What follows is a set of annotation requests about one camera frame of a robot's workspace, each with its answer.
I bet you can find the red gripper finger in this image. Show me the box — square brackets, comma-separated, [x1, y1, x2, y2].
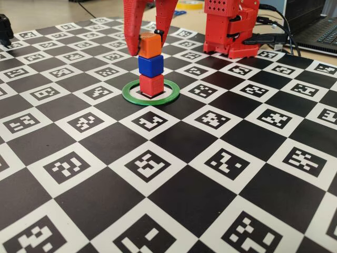
[154, 0, 180, 47]
[123, 0, 154, 56]

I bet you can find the orange cube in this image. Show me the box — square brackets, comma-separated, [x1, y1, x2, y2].
[138, 31, 162, 59]

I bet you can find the blue cube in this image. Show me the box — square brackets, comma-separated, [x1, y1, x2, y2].
[137, 54, 164, 77]

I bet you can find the red cube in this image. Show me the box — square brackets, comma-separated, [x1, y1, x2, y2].
[138, 73, 164, 96]

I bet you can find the yellow tape roll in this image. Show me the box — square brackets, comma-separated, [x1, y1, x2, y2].
[178, 0, 204, 11]

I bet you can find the black plastic device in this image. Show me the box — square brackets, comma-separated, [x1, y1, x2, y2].
[0, 13, 14, 48]

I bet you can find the black laptop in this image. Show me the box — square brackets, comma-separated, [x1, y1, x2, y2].
[285, 0, 337, 51]

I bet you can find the black white marker board mat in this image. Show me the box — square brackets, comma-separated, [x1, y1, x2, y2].
[0, 16, 337, 253]

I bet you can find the green ring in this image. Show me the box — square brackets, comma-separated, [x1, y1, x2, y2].
[122, 80, 181, 106]

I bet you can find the black USB cable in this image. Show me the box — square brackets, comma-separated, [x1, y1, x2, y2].
[256, 4, 302, 57]

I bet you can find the thick black plug cable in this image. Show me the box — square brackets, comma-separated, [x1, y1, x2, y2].
[243, 33, 288, 46]

